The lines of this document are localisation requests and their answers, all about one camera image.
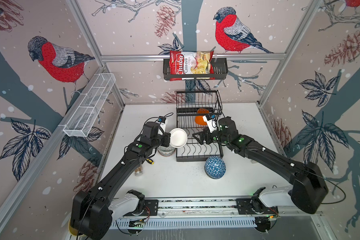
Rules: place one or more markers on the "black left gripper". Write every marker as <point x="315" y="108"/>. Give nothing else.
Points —
<point x="166" y="136"/>

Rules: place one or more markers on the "black wire dish rack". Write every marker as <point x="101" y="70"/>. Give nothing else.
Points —
<point x="187" y="105"/>

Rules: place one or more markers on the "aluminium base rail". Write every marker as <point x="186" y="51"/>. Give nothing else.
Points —
<point x="198" y="213"/>

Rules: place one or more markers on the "black wall shelf basket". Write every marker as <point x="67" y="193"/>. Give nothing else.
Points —
<point x="219" y="66"/>

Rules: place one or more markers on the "grey green patterned bowl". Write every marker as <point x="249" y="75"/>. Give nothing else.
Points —
<point x="166" y="151"/>

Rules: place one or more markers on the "blue patterned bowl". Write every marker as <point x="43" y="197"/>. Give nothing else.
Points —
<point x="215" y="167"/>

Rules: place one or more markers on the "orange plastic bowl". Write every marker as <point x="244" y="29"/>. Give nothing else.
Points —
<point x="199" y="120"/>

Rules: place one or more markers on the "small glass jar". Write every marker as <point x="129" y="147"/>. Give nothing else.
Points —
<point x="139" y="171"/>

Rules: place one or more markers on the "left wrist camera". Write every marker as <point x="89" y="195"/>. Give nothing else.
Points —
<point x="162" y="123"/>

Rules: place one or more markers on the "white ceramic bowl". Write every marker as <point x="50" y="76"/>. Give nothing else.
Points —
<point x="178" y="138"/>

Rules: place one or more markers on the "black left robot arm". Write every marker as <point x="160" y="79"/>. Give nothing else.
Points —
<point x="92" y="214"/>

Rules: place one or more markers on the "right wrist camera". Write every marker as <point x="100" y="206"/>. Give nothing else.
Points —
<point x="211" y="121"/>

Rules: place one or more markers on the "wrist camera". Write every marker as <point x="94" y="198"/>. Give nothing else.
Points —
<point x="162" y="123"/>
<point x="211" y="121"/>

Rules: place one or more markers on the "white wire mesh basket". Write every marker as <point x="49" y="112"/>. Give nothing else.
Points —
<point x="84" y="117"/>

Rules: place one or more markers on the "red cassava chips bag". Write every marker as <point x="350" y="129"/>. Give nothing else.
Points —
<point x="191" y="63"/>

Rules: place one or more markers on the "yellow black screwdriver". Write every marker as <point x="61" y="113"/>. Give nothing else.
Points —
<point x="150" y="161"/>

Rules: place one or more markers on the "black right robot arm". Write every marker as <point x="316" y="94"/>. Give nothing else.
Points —
<point x="308" y="185"/>

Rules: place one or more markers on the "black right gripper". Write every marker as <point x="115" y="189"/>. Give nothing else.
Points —
<point x="207" y="134"/>

